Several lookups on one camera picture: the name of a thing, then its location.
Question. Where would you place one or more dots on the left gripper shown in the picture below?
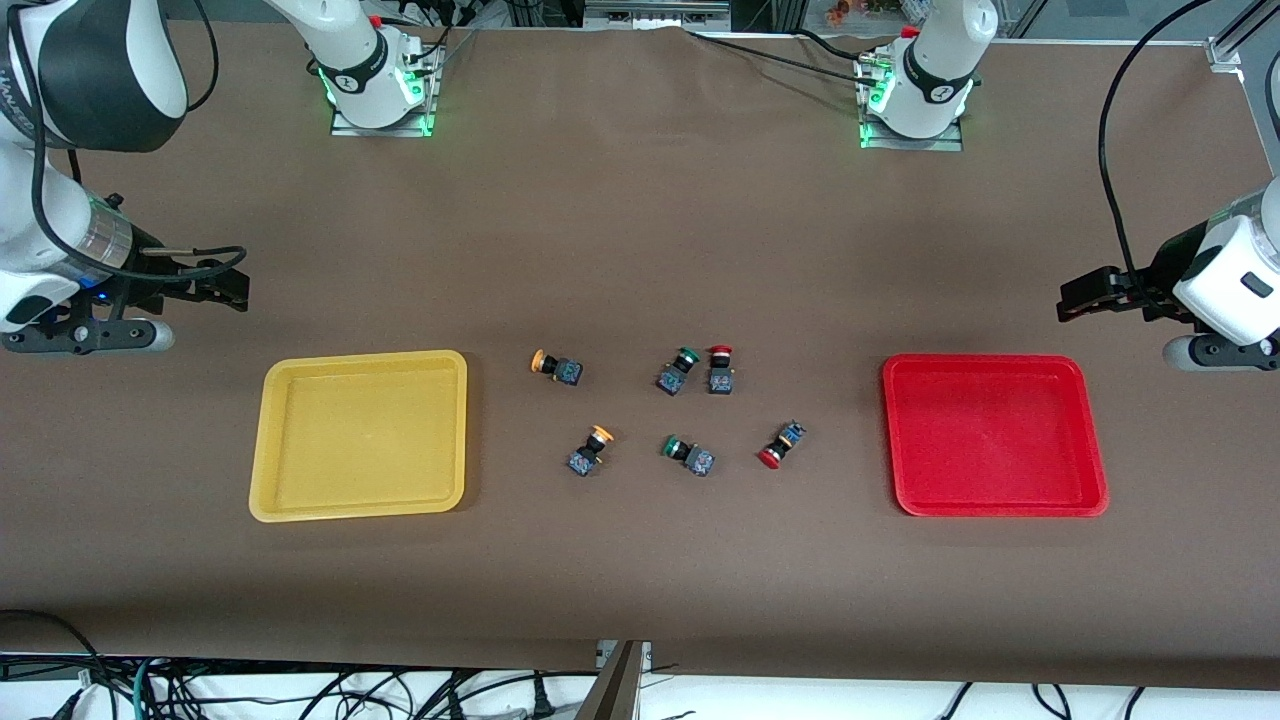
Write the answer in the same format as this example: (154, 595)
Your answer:
(1160, 275)

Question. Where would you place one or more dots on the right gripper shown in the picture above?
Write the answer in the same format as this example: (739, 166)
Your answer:
(152, 277)

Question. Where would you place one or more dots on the yellow push button switch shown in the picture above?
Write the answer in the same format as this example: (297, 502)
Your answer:
(585, 460)
(565, 372)

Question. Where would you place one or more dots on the red button blue yellow block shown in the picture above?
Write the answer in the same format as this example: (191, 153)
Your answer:
(780, 445)

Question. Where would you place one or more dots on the red push button switch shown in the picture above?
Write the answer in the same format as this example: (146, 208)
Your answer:
(721, 378)

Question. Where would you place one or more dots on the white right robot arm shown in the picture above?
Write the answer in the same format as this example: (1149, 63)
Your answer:
(40, 240)

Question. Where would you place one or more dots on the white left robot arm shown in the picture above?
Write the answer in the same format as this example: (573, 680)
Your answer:
(940, 60)

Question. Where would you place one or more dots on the red plastic tray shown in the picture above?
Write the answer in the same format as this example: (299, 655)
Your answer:
(990, 435)

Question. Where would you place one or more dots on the yellow plastic tray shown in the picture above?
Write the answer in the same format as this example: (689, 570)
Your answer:
(360, 435)

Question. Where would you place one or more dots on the brown table cover sheet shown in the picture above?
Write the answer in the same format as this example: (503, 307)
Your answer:
(640, 250)

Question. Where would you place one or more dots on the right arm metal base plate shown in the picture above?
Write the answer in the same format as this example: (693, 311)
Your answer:
(380, 131)

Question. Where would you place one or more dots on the silver corner bracket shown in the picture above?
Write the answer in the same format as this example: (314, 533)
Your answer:
(1225, 52)

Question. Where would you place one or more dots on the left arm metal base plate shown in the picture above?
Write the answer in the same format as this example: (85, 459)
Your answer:
(910, 144)

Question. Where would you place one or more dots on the green push button switch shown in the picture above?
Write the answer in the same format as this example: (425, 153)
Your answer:
(675, 378)
(697, 460)

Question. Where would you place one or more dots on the silver aluminium frame rail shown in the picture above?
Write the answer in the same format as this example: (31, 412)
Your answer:
(655, 12)

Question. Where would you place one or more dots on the metal table leg post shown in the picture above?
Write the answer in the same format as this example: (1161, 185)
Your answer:
(618, 690)

